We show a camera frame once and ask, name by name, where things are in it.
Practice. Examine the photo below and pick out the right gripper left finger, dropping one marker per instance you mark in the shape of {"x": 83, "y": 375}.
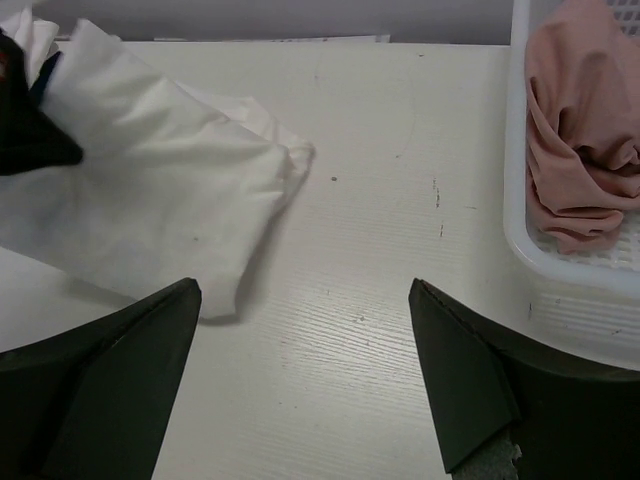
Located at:
{"x": 94, "y": 402}

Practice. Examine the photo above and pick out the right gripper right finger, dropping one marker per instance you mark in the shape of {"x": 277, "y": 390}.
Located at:
{"x": 505, "y": 406}

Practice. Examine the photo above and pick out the white plastic basket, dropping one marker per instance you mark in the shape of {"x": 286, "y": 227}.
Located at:
{"x": 586, "y": 304}

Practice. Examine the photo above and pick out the pink t shirt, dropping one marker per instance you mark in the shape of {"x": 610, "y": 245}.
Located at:
{"x": 582, "y": 89}

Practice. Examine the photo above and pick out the white printed t shirt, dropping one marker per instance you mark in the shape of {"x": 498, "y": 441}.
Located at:
{"x": 173, "y": 183}

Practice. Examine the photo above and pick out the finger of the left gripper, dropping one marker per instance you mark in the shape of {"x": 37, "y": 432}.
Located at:
{"x": 29, "y": 139}

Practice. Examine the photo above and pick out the blue folded item under stack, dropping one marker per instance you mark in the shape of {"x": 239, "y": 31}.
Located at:
{"x": 38, "y": 88}

